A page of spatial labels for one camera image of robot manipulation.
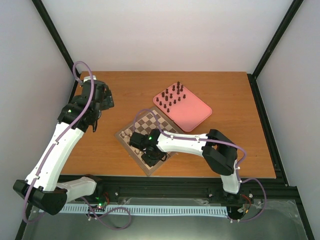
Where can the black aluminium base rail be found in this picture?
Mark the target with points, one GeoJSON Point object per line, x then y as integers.
{"type": "Point", "coordinates": [178, 188]}

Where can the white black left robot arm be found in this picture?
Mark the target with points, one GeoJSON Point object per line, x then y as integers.
{"type": "Point", "coordinates": [41, 187]}

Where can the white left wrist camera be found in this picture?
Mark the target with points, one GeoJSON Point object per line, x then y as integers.
{"type": "Point", "coordinates": [88, 78]}

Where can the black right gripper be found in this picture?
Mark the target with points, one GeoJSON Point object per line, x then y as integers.
{"type": "Point", "coordinates": [152, 163]}

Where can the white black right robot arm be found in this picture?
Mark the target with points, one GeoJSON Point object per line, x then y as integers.
{"type": "Point", "coordinates": [220, 153]}

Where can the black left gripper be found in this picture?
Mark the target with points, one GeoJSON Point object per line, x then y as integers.
{"type": "Point", "coordinates": [108, 102]}

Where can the pink plastic tray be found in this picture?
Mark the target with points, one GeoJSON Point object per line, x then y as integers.
{"type": "Point", "coordinates": [187, 110]}

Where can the wooden chessboard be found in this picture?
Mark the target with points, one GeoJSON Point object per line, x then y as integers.
{"type": "Point", "coordinates": [144, 123]}

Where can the black frame post left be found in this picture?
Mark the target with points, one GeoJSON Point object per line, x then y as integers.
{"type": "Point", "coordinates": [43, 13]}

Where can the black frame post right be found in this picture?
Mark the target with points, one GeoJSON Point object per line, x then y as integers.
{"type": "Point", "coordinates": [281, 29]}

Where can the light blue cable duct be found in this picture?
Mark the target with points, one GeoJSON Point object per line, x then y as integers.
{"type": "Point", "coordinates": [149, 210]}

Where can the black frame post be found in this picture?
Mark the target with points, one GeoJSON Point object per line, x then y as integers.
{"type": "Point", "coordinates": [281, 29]}
{"type": "Point", "coordinates": [43, 13]}

